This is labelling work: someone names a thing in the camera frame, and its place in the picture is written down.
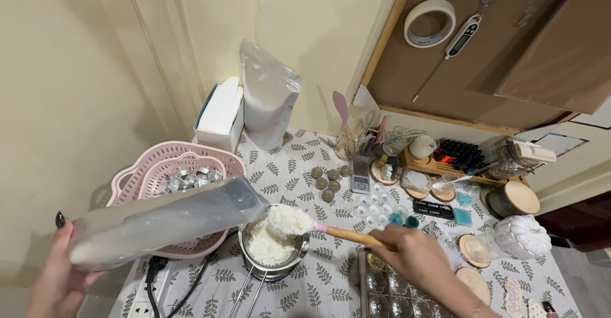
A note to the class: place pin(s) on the person's left hand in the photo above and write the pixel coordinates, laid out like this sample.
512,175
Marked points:
52,284

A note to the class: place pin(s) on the person's right hand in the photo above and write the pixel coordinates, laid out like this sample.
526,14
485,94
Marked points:
420,258

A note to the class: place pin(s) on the person's right fingers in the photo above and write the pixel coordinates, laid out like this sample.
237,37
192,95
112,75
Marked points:
384,239

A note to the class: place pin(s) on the clear plastic wax flake bag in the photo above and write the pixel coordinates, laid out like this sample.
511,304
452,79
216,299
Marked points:
162,222

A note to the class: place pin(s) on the group of clear small cups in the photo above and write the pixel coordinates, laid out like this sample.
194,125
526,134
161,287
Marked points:
377,208

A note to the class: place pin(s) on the crumpled clear plastic bag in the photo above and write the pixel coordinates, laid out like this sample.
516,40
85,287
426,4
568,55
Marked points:
439,234

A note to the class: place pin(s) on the clear plastic mold tray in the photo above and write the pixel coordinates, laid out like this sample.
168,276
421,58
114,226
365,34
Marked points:
396,294

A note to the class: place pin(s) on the black rectangular case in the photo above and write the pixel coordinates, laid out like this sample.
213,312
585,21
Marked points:
433,209

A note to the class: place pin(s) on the wooden coaster with white figurine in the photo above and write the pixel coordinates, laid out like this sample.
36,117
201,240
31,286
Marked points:
377,175

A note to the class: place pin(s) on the silver pocket scale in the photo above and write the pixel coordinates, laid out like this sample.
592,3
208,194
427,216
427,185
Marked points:
360,177

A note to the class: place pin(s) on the glass dish on wooden coaster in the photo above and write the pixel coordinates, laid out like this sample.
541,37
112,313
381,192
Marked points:
416,180

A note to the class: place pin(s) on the small white figurine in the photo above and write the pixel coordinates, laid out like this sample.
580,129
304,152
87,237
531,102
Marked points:
386,171

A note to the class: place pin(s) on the leaf print tablecloth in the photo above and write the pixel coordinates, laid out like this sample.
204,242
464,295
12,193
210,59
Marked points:
324,275

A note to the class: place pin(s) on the round wooden coaster with dish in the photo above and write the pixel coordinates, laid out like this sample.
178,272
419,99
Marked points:
444,195

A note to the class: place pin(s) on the group of green tealight candles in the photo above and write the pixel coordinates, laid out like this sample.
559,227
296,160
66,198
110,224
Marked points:
329,184

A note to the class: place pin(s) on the large blue square block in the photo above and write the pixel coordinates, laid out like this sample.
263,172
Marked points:
463,217

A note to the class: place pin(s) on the wooden tray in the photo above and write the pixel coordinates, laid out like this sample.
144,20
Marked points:
429,166

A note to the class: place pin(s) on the metal spoon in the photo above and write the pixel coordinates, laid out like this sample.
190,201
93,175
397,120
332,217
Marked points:
458,179

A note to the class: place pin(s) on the glass jar with whisk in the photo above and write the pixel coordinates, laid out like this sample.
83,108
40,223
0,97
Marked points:
394,144

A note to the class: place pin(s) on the clear glass jar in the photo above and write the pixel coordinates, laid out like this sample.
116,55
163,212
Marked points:
479,249

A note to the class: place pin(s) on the white candle cup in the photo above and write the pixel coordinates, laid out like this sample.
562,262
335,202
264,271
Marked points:
422,146

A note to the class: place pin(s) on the plain round wooden coaster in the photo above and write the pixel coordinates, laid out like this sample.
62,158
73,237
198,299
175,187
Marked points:
475,284

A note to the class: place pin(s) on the clear jar with wooden sticks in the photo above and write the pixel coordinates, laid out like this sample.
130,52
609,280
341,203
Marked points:
348,144

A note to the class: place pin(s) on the steel melting pot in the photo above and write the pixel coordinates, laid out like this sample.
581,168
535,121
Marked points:
274,270

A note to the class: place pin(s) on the group of black dropper bottles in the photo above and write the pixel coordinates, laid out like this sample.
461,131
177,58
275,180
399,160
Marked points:
460,153

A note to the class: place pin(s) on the white wax flakes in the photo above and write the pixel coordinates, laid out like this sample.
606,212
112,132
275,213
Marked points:
267,246

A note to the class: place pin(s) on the dark jar with wooden lid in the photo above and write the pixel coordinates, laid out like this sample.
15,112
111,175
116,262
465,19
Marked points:
513,199

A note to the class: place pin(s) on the white ceramic pumpkin jar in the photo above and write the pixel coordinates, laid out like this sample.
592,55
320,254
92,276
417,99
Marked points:
522,237

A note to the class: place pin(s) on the pink silicone spatula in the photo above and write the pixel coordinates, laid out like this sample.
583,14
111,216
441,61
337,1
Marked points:
341,105

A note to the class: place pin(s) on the pink patterned wax bar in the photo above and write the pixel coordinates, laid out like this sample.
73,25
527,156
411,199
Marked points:
513,299

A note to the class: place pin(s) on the glass jar with wicks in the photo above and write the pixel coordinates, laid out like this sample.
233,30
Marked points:
508,163

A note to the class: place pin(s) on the brown cork board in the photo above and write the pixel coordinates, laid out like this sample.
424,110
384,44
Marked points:
429,84

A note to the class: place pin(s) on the cream wax piece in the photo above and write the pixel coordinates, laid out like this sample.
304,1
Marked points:
536,310

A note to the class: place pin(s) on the rolled white paper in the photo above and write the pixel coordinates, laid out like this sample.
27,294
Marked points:
537,152

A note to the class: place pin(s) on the silver standing pouch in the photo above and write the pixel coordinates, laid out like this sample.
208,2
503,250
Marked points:
269,103

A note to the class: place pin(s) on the brown lighter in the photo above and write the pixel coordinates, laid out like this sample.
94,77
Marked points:
550,310

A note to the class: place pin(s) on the pile of metal tealight cups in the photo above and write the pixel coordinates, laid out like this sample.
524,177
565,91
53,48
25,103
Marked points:
191,179

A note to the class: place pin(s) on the white masking tape roll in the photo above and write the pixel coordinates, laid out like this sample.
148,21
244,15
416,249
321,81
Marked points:
415,34

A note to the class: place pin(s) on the white cardboard box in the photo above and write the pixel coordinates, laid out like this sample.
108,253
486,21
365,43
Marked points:
219,113

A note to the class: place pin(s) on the white digital probe thermometer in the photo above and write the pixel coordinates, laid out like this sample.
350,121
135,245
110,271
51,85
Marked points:
463,39

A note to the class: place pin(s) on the small pink plastic basket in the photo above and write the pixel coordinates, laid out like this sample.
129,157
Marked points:
157,170

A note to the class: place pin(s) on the white power strip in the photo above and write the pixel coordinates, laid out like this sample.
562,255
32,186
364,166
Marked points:
138,303

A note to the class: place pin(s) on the brown cardboard sheet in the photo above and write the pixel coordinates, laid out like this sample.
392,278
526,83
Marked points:
568,55

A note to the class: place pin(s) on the large pink plastic basket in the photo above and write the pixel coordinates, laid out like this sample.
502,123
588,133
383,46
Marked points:
129,175

